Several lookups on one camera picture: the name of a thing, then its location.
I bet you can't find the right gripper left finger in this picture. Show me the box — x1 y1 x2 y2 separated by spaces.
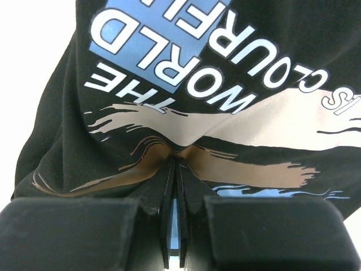
126 159 175 270

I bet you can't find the black t shirt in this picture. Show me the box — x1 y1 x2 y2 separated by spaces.
13 1 360 199

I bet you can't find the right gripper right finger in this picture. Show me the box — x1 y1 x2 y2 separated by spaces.
176 163 217 271

